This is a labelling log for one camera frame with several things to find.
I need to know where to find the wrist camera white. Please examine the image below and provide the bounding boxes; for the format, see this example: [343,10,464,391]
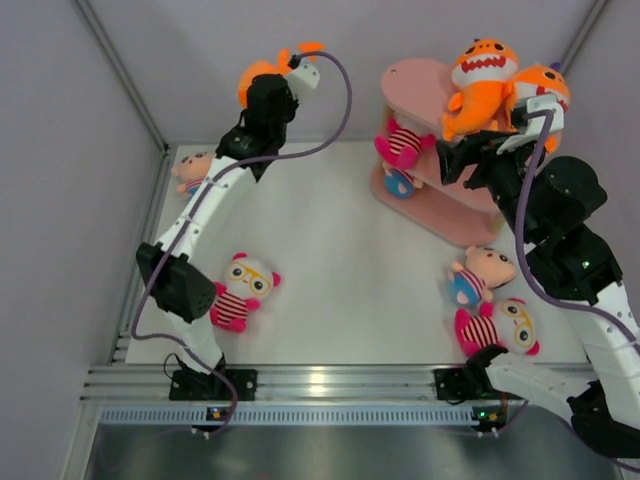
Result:
[497,93,564,154]
[284,61,320,99]

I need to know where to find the boy doll plush right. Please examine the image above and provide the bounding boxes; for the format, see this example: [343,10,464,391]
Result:
[447,246,516,307]

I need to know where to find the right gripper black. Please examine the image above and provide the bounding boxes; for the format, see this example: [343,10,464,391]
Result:
[434,129,539,245]

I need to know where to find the aluminium rail front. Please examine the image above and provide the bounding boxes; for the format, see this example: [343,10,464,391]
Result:
[80,363,443,404]

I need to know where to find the panda plush yellow glasses right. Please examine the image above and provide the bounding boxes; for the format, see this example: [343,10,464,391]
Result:
[454,298,540,357]

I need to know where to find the aluminium frame post left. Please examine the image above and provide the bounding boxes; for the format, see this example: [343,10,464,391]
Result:
[70,0,168,152]

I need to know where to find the boy doll plush left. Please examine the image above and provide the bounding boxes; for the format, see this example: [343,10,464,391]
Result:
[171,152,213,199]

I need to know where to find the pink panda plush on shelf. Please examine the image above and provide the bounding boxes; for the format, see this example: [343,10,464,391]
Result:
[374,116,436,170]

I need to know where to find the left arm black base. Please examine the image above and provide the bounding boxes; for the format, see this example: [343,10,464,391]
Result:
[169,369,258,402]

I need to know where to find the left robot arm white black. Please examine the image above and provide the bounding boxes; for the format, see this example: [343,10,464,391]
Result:
[136,73,317,400]

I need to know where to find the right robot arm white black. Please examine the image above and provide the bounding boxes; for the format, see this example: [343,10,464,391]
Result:
[436,131,639,459]

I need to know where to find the aluminium frame post right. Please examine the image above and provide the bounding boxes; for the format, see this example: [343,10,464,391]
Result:
[557,0,612,76]

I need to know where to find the orange shark plush purple fin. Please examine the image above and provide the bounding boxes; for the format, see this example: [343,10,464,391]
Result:
[503,65,571,132]

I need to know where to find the panda plush yellow glasses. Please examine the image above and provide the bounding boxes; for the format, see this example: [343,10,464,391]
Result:
[209,252,282,333]
[454,298,540,357]

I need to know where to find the orange shark plush back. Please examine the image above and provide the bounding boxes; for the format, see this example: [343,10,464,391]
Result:
[237,42,325,108]

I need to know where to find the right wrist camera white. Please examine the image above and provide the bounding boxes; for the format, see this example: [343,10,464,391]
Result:
[497,93,564,154]

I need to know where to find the aluminium frame post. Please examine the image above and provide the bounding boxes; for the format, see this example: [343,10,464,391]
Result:
[557,0,612,76]
[70,0,168,152]

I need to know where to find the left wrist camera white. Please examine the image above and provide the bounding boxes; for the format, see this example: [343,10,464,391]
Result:
[284,61,320,99]

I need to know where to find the panda plush yellow glasses left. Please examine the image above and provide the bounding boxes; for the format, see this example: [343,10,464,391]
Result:
[209,252,282,333]

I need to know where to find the pink three-tier shelf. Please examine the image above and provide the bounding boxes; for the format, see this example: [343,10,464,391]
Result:
[371,58,505,247]

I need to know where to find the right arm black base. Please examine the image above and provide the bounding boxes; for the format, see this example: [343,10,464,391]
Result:
[434,367,482,405]

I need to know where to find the boy doll plush on shelf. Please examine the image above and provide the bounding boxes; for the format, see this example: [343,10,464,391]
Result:
[382,162,424,199]

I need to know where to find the white slotted cable duct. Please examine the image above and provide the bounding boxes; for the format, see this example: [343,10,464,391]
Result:
[100,404,479,426]

